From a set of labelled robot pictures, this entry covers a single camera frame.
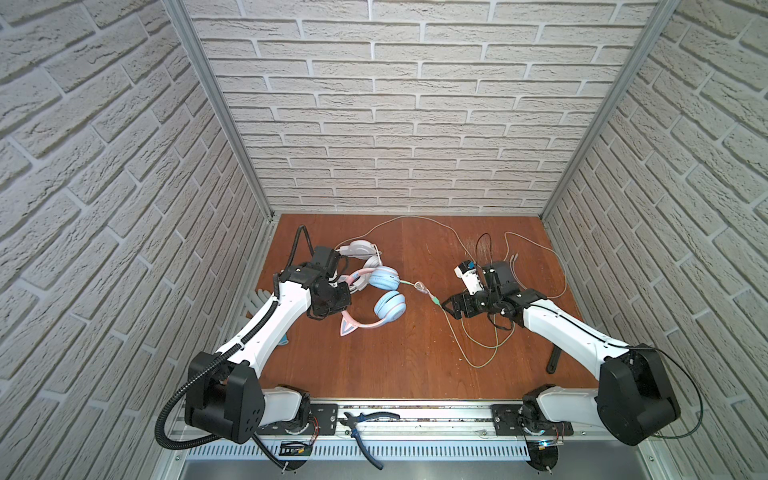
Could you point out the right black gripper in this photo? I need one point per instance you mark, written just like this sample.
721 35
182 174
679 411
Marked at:
455 312

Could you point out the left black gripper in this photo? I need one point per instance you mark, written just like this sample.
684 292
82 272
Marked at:
327 309

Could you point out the pink blue cat-ear headphones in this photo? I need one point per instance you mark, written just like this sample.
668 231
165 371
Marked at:
389 307

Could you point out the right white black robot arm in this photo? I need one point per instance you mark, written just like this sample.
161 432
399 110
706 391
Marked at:
634 398

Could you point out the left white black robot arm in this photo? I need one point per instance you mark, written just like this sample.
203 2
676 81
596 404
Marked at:
225 397

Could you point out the white headphones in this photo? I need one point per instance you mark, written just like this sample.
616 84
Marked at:
362 250

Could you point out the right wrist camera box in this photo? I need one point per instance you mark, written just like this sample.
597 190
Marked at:
467 272

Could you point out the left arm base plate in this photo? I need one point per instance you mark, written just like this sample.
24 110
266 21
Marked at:
315 417

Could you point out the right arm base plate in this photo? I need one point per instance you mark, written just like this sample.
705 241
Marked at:
526 420

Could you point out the aluminium front rail frame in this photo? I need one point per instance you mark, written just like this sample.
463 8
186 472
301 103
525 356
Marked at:
391 430

